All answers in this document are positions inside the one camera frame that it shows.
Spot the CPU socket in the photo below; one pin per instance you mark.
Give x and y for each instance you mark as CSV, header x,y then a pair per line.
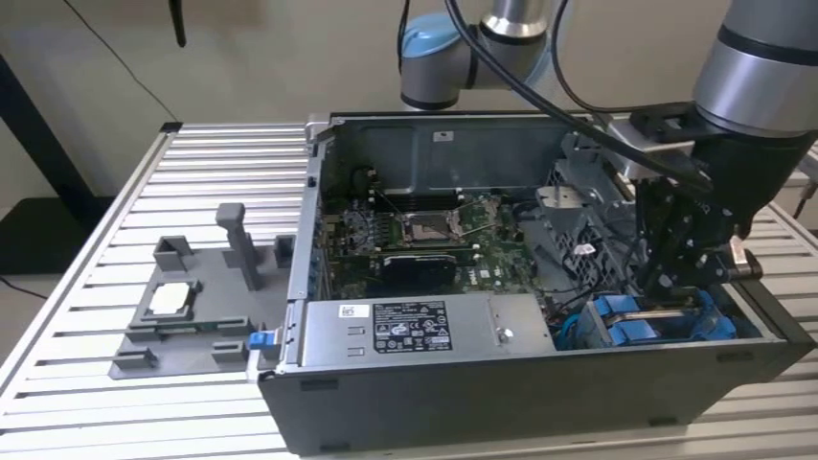
x,y
424,232

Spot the silver CPU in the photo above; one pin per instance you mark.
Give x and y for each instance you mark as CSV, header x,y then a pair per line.
x,y
171,299

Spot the metal disk bay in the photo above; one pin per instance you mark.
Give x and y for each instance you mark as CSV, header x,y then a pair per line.
x,y
747,330

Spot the black graphics card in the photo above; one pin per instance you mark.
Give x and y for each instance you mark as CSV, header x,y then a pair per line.
x,y
418,275

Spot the grey parts rack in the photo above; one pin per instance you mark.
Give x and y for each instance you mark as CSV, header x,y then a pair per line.
x,y
211,297

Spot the grey power supply unit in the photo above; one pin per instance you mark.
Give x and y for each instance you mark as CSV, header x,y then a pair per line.
x,y
447,335

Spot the black open PC case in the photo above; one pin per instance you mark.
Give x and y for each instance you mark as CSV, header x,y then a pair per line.
x,y
447,412

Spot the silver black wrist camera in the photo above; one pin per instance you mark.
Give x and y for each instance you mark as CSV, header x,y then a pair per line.
x,y
738,261

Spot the blue case latch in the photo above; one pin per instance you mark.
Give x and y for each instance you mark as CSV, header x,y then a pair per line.
x,y
257,341

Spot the grey metal bracket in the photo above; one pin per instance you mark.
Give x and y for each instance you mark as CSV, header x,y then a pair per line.
x,y
562,201

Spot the black stand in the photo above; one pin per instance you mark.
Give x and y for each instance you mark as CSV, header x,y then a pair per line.
x,y
39,144

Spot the thin metal locking lever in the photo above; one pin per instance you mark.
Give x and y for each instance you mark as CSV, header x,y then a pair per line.
x,y
388,201

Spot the perforated metal drive cage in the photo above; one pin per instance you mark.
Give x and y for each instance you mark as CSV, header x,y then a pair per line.
x,y
607,235

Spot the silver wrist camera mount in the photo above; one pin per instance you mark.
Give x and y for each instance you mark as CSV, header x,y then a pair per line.
x,y
639,163

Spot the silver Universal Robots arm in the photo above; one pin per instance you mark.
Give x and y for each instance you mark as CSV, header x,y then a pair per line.
x,y
761,72

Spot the green motherboard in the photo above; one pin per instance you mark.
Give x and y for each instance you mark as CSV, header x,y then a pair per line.
x,y
498,249

